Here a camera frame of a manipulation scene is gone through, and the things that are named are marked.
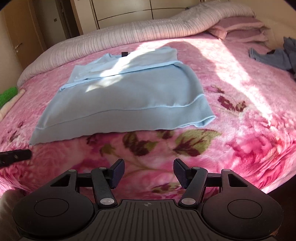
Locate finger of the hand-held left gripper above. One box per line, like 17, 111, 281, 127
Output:
0, 149, 32, 166

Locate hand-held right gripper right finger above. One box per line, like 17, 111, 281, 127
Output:
173, 159, 246, 207

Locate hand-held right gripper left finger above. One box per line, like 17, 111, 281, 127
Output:
50, 159, 126, 207

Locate light blue sweatshirt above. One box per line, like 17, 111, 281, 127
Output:
30, 46, 216, 146

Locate pale folded cloth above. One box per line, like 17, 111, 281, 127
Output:
0, 89, 26, 120

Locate person's grey clothing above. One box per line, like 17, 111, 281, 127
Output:
0, 189, 26, 241

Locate green folded cloth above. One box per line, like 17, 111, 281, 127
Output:
0, 87, 19, 108

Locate pink floral blanket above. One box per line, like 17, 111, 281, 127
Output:
0, 30, 296, 198

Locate wooden door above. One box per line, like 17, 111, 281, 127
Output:
0, 0, 48, 77

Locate striped duvet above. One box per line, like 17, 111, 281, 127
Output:
17, 2, 256, 88

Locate blue jeans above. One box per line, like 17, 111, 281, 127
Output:
249, 37, 296, 80

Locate purple pillow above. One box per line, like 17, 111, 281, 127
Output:
207, 17, 269, 40
228, 28, 270, 44

